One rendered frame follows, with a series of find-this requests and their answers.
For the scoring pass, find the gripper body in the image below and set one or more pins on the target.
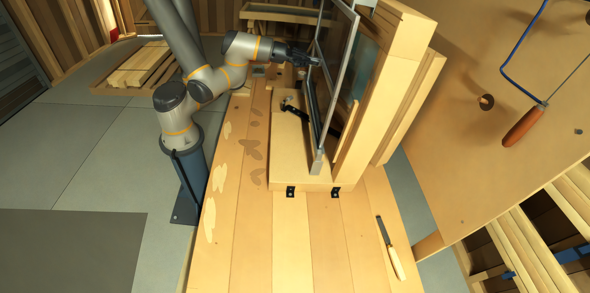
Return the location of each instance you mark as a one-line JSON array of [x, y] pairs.
[[282, 53]]

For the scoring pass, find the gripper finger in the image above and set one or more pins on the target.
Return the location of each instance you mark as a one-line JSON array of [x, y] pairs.
[[308, 63], [308, 55]]

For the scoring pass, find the grey framed fly screen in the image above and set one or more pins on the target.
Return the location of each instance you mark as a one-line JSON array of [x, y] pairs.
[[343, 67]]

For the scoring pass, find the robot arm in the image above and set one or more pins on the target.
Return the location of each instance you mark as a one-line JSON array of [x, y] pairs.
[[175, 16]]

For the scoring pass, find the black stay bar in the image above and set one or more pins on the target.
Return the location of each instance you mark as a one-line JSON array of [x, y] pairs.
[[299, 113]]

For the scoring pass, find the glazed wooden sash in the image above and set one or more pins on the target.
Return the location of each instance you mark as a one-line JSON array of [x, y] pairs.
[[345, 131]]

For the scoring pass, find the wooden peg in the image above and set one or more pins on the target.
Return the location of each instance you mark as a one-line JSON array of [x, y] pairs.
[[485, 101]]

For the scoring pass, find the tan wooden tool board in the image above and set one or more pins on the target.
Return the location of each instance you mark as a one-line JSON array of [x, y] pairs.
[[461, 168]]

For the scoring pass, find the small pale roll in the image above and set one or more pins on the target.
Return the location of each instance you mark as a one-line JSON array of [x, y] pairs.
[[303, 74]]

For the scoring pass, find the wooden trestle table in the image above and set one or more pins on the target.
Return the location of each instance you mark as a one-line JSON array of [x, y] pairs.
[[276, 15]]

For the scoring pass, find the pallet of timber planks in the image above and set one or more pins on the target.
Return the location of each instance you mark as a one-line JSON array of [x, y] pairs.
[[138, 67]]

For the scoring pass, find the blue coping saw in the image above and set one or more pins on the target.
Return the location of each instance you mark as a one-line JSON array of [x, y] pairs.
[[523, 126]]

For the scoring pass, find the grey roller shutter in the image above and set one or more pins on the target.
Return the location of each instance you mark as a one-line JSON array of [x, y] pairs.
[[20, 67]]

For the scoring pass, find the wooden timber rack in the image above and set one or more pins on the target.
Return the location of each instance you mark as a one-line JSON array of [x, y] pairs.
[[530, 247]]

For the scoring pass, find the dark grey floor mat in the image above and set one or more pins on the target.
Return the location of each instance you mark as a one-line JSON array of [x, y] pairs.
[[69, 256]]

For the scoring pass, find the grey peg post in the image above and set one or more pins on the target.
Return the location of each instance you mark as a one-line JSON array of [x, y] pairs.
[[288, 99]]

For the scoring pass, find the grey metal head bracket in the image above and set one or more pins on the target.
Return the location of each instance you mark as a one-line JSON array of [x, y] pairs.
[[366, 5]]

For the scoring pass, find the wooden casement window frame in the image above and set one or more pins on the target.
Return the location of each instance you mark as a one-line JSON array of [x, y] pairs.
[[392, 99]]

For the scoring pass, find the black angle bracket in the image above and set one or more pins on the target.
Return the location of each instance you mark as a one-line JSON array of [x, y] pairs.
[[290, 191], [335, 192]]

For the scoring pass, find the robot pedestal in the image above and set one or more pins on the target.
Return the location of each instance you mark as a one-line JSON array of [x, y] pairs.
[[191, 182]]

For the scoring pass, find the red wall box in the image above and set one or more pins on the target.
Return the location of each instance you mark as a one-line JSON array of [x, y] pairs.
[[114, 35]]

